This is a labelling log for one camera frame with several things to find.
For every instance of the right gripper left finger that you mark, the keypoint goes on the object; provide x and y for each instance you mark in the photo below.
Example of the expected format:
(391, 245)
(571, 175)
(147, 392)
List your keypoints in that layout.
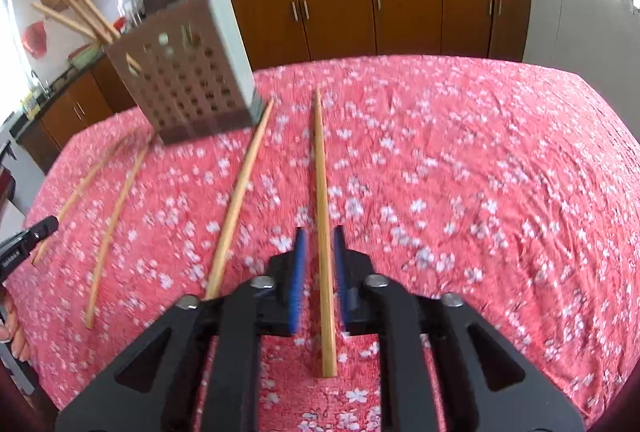
(199, 361)

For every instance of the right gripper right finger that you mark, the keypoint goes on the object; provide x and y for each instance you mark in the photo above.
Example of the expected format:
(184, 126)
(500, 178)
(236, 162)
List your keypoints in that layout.
(441, 362)

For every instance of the bamboo chopstick six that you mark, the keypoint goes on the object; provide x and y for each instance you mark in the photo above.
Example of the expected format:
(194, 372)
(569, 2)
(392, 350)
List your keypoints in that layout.
(327, 316)

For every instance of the bamboo chopstick three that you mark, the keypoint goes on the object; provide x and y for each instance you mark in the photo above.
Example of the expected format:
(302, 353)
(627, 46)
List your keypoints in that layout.
(79, 192)

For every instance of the bamboo chopstick five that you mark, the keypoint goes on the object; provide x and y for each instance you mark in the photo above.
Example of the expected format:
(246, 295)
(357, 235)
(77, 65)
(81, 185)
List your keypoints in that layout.
(220, 258)

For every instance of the bamboo chopstick eight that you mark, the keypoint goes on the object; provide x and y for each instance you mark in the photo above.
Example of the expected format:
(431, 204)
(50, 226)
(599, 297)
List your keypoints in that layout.
(66, 22)

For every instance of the bamboo chopstick seven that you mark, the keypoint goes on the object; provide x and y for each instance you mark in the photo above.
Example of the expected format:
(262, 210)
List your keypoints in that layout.
(91, 16)

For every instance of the person left hand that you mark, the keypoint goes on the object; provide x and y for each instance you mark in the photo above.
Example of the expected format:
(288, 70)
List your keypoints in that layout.
(12, 330)

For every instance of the yellow detergent bottle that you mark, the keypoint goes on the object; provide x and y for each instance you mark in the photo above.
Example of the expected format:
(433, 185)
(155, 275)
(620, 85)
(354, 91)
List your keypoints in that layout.
(31, 106)

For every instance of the green basin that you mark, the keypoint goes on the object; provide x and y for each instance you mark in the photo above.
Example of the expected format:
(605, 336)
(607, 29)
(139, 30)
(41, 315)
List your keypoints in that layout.
(84, 56)

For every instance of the green perforated utensil holder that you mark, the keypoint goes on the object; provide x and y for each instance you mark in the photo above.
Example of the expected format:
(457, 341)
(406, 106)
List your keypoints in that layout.
(187, 69)

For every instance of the lower wooden cabinets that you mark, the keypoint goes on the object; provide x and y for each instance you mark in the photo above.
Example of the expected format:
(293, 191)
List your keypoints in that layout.
(380, 12)

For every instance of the red plastic bag on wall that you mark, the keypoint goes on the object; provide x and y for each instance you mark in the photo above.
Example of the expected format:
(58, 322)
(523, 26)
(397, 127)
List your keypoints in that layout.
(34, 40)

